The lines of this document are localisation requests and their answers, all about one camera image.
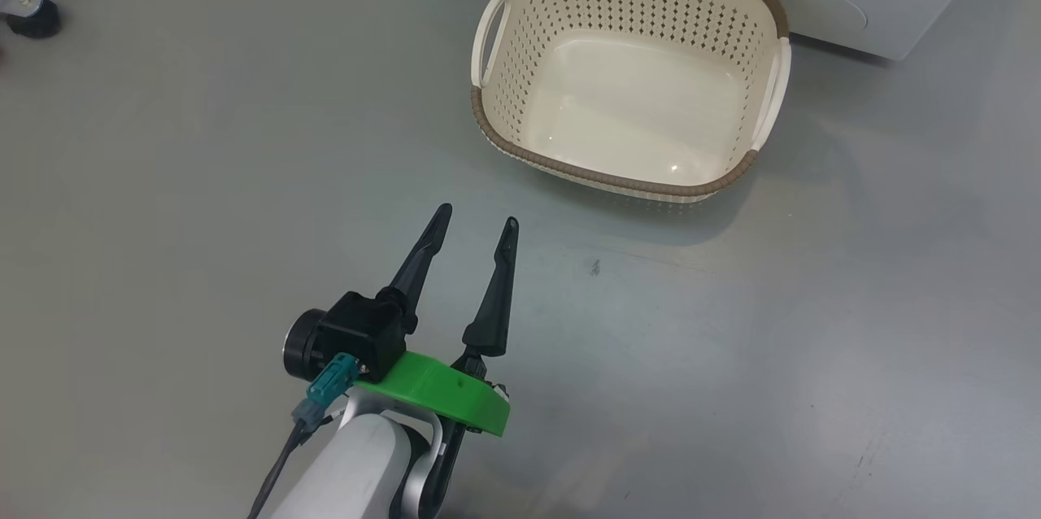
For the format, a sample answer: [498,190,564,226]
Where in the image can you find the left cable with teal connector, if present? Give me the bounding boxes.
[247,353,362,519]

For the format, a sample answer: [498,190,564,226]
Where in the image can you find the black caster wheel metal bracket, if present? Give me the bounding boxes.
[0,0,63,41]

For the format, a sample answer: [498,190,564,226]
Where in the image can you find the cream perforated laundry basket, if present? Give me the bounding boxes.
[470,0,791,204]

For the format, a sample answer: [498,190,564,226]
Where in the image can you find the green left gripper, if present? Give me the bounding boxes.
[355,203,520,438]

